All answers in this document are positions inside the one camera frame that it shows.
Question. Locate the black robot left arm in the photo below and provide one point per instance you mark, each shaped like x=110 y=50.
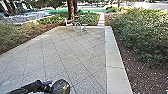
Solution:
x=31 y=87

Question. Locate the green garden shrub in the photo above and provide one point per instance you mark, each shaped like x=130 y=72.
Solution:
x=146 y=30

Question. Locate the grey garden bench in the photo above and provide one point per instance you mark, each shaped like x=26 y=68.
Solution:
x=78 y=26

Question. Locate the concrete garden path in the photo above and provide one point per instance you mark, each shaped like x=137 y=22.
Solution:
x=73 y=56

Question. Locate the tree trunk outdoors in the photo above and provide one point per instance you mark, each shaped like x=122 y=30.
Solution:
x=72 y=8

